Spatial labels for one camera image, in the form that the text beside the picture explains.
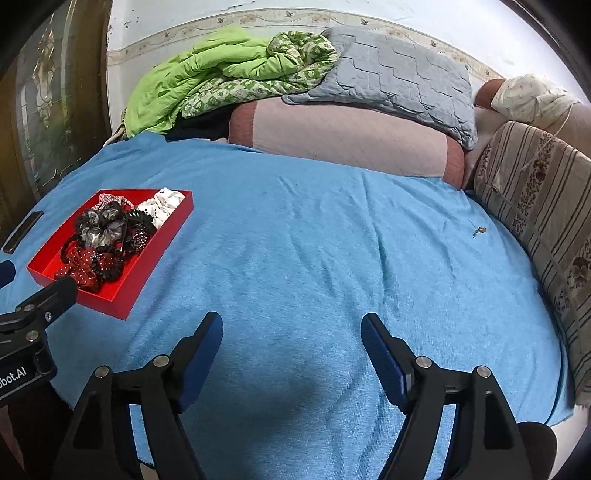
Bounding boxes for white floral cloth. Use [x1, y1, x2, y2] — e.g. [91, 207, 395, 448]
[490, 74, 583, 134]

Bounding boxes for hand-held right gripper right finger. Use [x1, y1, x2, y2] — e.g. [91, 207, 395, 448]
[360, 313, 534, 480]

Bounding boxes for green quilt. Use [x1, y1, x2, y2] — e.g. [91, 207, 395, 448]
[124, 25, 340, 139]

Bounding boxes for pink bolster pillow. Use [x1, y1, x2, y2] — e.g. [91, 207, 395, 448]
[228, 99, 467, 190]

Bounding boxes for dark cloth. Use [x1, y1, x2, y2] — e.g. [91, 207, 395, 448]
[168, 108, 236, 141]

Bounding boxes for red plaid scrunchie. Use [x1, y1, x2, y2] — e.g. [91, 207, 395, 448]
[96, 194, 137, 210]

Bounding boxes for blue blanket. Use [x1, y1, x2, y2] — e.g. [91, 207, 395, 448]
[0, 134, 573, 480]

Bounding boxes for wooden door with glass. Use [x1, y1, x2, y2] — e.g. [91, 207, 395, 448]
[0, 0, 114, 241]

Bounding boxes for striped floral cushion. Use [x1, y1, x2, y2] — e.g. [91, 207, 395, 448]
[473, 121, 591, 407]

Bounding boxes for red dotted scrunchie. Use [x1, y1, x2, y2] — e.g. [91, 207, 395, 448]
[55, 242, 123, 291]

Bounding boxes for grey quilted pillow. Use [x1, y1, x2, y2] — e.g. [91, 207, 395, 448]
[283, 26, 478, 151]

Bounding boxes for grey-brown satin scrunchie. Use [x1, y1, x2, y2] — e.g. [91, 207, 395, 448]
[76, 203, 127, 247]

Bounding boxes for black hair tie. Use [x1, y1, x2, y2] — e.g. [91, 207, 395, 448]
[92, 251, 124, 281]

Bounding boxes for black claw hair clip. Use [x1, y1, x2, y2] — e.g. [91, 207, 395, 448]
[121, 209, 153, 254]

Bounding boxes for white cherry print scrunchie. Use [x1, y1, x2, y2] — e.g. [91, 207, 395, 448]
[139, 187, 187, 230]

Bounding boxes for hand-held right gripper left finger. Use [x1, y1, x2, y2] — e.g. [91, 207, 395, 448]
[55, 311, 225, 480]

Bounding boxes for brown bolster pillow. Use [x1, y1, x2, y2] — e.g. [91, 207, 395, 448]
[475, 78, 591, 153]

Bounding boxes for red shallow box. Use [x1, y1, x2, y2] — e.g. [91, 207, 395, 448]
[27, 188, 195, 320]

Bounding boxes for dark flat rectangular object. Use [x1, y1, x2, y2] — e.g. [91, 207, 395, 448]
[2, 211, 44, 254]

